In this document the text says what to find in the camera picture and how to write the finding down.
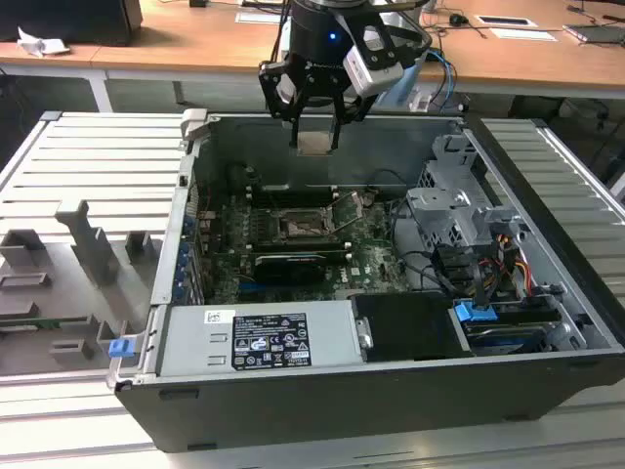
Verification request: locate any yellow red wire bundle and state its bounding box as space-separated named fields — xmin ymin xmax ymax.
xmin=476 ymin=234 xmax=533 ymax=299

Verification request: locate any blue disk carrier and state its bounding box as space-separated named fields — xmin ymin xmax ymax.
xmin=452 ymin=300 xmax=551 ymax=357

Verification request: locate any black open PC case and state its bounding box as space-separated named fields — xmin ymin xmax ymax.
xmin=105 ymin=107 xmax=625 ymax=453

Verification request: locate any small square CPU plate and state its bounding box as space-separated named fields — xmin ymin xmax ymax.
xmin=295 ymin=130 xmax=336 ymax=157

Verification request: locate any grey laptop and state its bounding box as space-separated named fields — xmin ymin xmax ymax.
xmin=562 ymin=21 xmax=625 ymax=49

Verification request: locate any wooden desk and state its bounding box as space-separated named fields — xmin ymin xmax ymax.
xmin=0 ymin=40 xmax=129 ymax=114
xmin=90 ymin=0 xmax=625 ymax=107

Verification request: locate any light grey case latch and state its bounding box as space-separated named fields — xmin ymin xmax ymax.
xmin=180 ymin=107 xmax=210 ymax=143

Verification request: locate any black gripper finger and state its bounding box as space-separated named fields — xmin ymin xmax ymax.
xmin=257 ymin=52 xmax=310 ymax=150
xmin=330 ymin=72 xmax=378 ymax=151

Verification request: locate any grey parts rack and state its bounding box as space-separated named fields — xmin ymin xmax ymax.
xmin=0 ymin=198 xmax=167 ymax=377

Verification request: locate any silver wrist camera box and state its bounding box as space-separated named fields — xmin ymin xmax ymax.
xmin=341 ymin=23 xmax=406 ymax=97

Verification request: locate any black graphics card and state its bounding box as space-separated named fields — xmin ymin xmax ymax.
xmin=251 ymin=251 xmax=328 ymax=287

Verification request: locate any black RAM slot bank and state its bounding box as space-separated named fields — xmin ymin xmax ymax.
xmin=247 ymin=182 xmax=339 ymax=207
xmin=214 ymin=237 xmax=354 ymax=256

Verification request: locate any grey power supply unit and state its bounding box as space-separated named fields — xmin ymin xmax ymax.
xmin=158 ymin=298 xmax=375 ymax=378

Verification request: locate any green RAM stick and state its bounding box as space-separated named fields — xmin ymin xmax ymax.
xmin=0 ymin=316 xmax=67 ymax=329

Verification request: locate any black box on desk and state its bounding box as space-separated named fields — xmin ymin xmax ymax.
xmin=0 ymin=0 xmax=144 ymax=48

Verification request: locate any black CPU socket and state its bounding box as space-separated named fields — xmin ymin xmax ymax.
xmin=275 ymin=207 xmax=338 ymax=244

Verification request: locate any metal socket cover frame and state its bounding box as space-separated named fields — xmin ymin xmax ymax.
xmin=329 ymin=192 xmax=366 ymax=234

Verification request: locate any white desk grommet plate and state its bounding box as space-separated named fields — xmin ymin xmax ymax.
xmin=234 ymin=11 xmax=290 ymax=24
xmin=476 ymin=14 xmax=538 ymax=28

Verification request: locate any crumpled white paper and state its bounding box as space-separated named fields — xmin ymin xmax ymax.
xmin=17 ymin=26 xmax=72 ymax=58

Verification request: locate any black wire bundle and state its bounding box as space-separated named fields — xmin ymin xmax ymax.
xmin=432 ymin=245 xmax=489 ymax=310

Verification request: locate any green motherboard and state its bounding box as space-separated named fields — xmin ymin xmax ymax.
xmin=194 ymin=188 xmax=416 ymax=304

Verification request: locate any silver metal disk bay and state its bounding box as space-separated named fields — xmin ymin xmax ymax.
xmin=404 ymin=134 xmax=526 ymax=255

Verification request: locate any blue cable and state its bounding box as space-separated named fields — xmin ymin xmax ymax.
xmin=424 ymin=48 xmax=458 ymax=111

